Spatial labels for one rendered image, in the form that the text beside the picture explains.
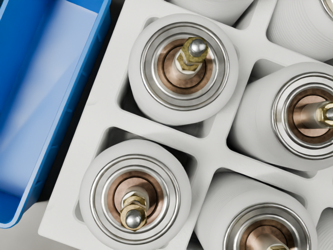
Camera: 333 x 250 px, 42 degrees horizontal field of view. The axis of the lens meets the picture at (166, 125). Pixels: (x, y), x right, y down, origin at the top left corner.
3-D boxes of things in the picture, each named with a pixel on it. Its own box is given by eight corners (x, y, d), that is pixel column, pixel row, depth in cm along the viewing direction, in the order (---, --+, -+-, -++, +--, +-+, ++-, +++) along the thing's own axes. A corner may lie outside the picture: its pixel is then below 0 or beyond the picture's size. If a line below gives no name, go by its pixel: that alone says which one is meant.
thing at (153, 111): (130, 124, 54) (124, 120, 36) (135, 47, 55) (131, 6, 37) (206, 128, 55) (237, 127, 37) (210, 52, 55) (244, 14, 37)
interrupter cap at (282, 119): (298, 176, 37) (301, 177, 37) (252, 101, 37) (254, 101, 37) (370, 130, 38) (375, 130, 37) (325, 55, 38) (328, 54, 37)
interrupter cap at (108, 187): (112, 139, 37) (111, 139, 36) (194, 174, 37) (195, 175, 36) (75, 221, 36) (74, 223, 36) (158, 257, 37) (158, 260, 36)
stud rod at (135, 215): (141, 207, 35) (141, 228, 27) (129, 209, 35) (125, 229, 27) (140, 195, 35) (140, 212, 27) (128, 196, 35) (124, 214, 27)
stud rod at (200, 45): (179, 70, 35) (190, 53, 28) (180, 57, 35) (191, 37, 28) (192, 70, 35) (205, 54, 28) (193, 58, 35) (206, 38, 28)
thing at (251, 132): (246, 173, 55) (296, 193, 37) (205, 108, 55) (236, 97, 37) (308, 133, 56) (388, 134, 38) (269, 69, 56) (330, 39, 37)
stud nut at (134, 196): (146, 217, 33) (147, 219, 32) (124, 219, 33) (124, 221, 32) (144, 191, 33) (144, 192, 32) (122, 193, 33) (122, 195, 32)
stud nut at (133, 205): (147, 227, 29) (147, 230, 28) (122, 230, 29) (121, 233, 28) (144, 199, 29) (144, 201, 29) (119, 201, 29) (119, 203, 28)
